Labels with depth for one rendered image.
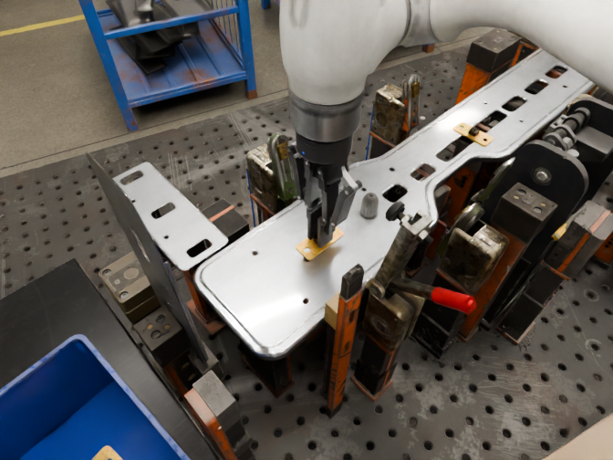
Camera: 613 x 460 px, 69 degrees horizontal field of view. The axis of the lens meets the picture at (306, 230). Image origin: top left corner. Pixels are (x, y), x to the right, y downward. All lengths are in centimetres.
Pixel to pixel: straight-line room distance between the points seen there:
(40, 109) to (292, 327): 273
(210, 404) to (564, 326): 91
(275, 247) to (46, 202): 84
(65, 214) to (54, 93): 201
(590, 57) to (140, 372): 61
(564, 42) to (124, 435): 63
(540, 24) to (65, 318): 70
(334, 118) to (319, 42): 10
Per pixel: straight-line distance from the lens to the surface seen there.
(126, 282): 72
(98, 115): 302
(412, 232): 54
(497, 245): 76
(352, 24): 47
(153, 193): 92
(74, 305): 77
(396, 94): 106
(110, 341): 71
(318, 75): 49
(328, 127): 53
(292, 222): 82
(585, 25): 45
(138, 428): 64
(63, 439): 68
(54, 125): 306
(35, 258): 133
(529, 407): 107
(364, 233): 81
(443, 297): 60
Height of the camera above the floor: 162
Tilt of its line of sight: 51 degrees down
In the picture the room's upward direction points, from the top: straight up
